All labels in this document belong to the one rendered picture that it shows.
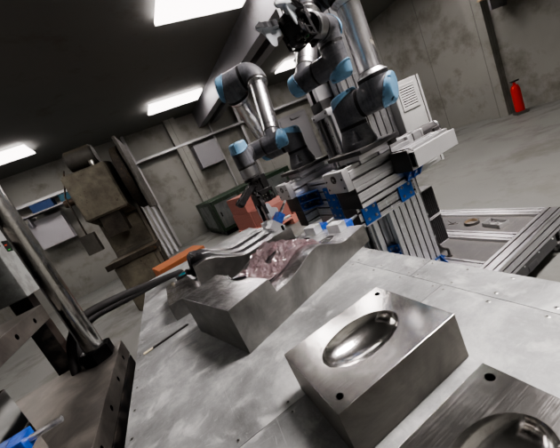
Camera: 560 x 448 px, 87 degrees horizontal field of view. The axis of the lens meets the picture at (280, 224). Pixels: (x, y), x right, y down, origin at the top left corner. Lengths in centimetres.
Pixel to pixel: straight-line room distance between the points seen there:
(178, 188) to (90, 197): 457
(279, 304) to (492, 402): 45
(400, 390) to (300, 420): 16
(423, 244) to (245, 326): 133
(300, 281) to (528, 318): 43
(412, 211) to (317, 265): 104
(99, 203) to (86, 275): 463
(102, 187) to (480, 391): 433
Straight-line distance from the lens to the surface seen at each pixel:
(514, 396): 39
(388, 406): 43
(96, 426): 88
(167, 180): 879
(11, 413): 85
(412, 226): 174
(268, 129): 131
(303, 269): 75
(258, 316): 68
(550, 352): 51
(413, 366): 44
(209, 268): 105
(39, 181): 901
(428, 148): 136
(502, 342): 53
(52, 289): 117
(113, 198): 443
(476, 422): 37
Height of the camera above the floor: 115
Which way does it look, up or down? 12 degrees down
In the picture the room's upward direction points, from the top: 25 degrees counter-clockwise
